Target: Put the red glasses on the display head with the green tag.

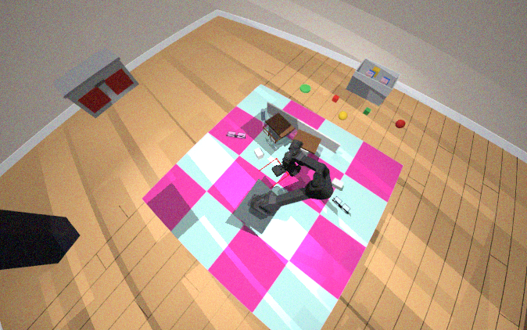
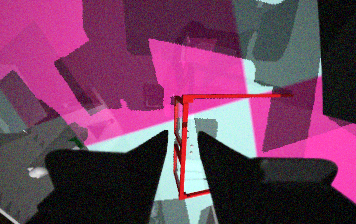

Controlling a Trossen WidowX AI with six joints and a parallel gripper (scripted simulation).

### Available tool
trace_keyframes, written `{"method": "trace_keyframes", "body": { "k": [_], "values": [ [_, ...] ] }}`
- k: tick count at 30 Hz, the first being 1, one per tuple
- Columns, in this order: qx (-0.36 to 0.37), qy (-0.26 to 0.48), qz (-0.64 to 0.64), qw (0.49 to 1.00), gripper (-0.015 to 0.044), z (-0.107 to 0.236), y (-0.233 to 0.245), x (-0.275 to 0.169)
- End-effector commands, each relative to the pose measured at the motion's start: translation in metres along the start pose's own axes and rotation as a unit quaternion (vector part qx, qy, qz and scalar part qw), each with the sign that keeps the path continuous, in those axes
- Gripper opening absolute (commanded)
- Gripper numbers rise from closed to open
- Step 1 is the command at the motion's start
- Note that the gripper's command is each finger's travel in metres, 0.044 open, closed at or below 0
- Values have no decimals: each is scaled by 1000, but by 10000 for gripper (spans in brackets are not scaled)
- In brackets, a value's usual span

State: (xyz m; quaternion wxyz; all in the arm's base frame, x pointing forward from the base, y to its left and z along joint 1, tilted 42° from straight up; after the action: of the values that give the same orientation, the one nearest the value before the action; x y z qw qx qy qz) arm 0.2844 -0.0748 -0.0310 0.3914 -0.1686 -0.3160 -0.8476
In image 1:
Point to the white flat panel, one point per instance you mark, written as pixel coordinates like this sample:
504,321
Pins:
298,124

